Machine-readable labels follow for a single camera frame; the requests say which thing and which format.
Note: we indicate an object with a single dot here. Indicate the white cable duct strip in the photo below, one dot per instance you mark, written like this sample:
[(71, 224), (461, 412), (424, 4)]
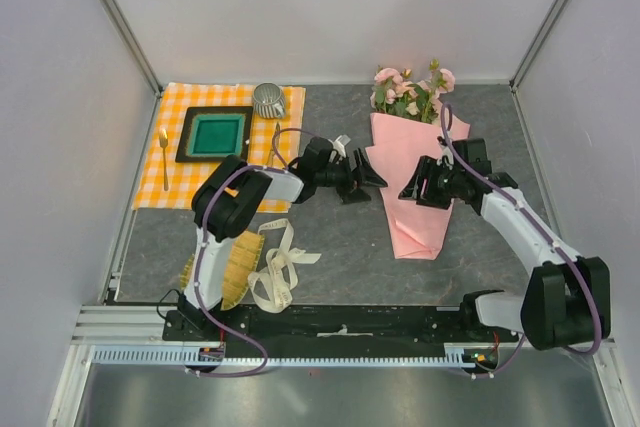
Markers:
[(452, 357)]

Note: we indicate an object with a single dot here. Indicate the cream rose stem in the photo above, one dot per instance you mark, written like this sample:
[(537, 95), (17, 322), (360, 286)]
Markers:
[(385, 100)]

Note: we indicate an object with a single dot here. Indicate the grey striped mug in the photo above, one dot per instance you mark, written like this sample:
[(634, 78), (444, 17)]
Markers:
[(269, 101)]

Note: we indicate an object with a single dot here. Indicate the right aluminium frame post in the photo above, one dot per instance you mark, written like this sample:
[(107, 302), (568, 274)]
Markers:
[(550, 19)]

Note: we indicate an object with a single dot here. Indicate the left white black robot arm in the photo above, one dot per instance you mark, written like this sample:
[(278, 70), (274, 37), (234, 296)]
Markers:
[(225, 204)]

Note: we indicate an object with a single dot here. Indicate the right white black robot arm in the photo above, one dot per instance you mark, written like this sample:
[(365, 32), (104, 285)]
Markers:
[(567, 299)]

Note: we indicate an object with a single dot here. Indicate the aluminium frame post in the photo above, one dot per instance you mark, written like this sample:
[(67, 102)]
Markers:
[(550, 19), (126, 33)]

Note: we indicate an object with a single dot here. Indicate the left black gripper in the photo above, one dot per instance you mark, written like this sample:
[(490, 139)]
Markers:
[(363, 174)]

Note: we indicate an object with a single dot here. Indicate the orange white checkered cloth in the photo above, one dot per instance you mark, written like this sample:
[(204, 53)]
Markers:
[(186, 178)]

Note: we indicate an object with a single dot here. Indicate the black green square plate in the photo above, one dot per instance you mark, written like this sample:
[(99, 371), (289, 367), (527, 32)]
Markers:
[(210, 134)]

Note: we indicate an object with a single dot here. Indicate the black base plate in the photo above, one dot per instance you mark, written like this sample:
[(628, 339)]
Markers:
[(358, 331)]

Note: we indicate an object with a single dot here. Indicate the peach rose stem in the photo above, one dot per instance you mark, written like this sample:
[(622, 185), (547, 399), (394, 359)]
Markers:
[(425, 109)]

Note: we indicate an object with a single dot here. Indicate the woven bamboo mat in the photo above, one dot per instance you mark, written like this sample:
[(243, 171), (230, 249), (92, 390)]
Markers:
[(240, 267)]

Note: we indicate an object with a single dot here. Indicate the pink rose stem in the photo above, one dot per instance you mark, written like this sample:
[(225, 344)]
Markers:
[(400, 81), (439, 82)]

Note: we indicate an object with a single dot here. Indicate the cream ribbon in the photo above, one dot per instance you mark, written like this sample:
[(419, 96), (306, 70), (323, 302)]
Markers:
[(272, 286)]

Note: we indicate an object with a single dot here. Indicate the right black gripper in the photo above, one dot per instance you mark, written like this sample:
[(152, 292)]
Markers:
[(427, 169)]

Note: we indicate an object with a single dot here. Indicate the gold spoon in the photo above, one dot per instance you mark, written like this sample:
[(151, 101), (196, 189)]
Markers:
[(163, 143)]

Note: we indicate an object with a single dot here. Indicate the left aluminium frame post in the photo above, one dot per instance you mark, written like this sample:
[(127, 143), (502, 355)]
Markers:
[(126, 33)]

